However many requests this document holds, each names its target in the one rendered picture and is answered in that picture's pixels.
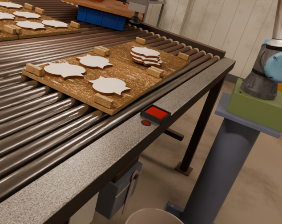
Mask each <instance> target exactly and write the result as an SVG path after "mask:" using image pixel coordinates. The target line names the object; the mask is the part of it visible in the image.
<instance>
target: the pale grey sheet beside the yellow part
mask: <svg viewBox="0 0 282 224"><path fill-rule="evenodd" d="M98 194H99V192H98V193H97V194H96V195H95V196H94V197H92V198H91V199H90V200H89V201H88V202H87V203H86V204H85V205H84V206H83V207H81V208H80V209H79V210H78V211H77V212H76V213H75V214H74V215H73V216H72V217H70V218H69V221H68V224H89V223H90V222H91V221H92V220H93V215H94V211H95V207H96V203H97V198H98Z"/></svg>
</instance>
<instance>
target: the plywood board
mask: <svg viewBox="0 0 282 224"><path fill-rule="evenodd" d="M62 1H65V2H69V3H73V4H77V5H81V6H85V7H89V8H93V9H97V10H101V11H105V12H109V13H113V14H117V15H120V16H125V17H129V18H131V17H132V16H133V15H134V13H135V11H132V10H129V9H128V7H129V4H128V3H126V5H124V4H123V2H120V1H117V0H103V1H102V2H99V1H95V0H62ZM138 17H139V18H140V20H141V21H142V18H143V13H140V12H139V13H138Z"/></svg>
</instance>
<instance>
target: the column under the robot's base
mask: <svg viewBox="0 0 282 224"><path fill-rule="evenodd" d="M230 96H231V94H228V93H226V92H223V93H222V96H221V98H220V100H219V103H218V106H217V108H216V111H215V113H214V114H216V115H219V116H222V117H224V120H223V122H222V124H221V126H220V128H219V131H218V133H217V135H216V138H215V140H214V142H213V145H212V147H211V149H210V152H209V154H208V156H207V158H206V160H205V163H204V165H203V167H202V170H201V172H200V174H199V177H198V179H197V181H196V184H195V186H194V188H193V190H192V192H191V195H190V197H189V199H188V202H187V204H186V206H185V208H182V207H180V206H178V205H176V204H174V203H171V202H168V203H167V206H166V208H165V211H167V212H169V213H171V214H173V215H174V216H176V217H177V218H178V219H179V220H181V221H182V222H183V223H184V224H215V223H214V220H215V218H216V216H217V214H218V213H219V211H220V209H221V207H222V205H223V203H224V201H225V199H226V197H227V195H228V193H229V191H230V190H231V188H232V186H233V184H234V182H235V180H236V178H237V176H238V174H239V172H240V170H241V168H242V167H243V165H244V162H245V161H246V159H247V157H248V155H249V153H250V151H251V149H252V147H253V145H254V143H255V141H256V139H257V138H258V136H259V134H260V132H262V133H265V134H267V135H270V136H273V137H275V138H279V137H280V132H279V131H276V130H274V129H271V128H269V127H266V126H264V125H261V124H258V123H255V122H253V121H250V120H248V119H245V118H243V117H240V116H237V115H235V114H232V113H230V112H227V111H226V109H227V106H228V103H229V100H230Z"/></svg>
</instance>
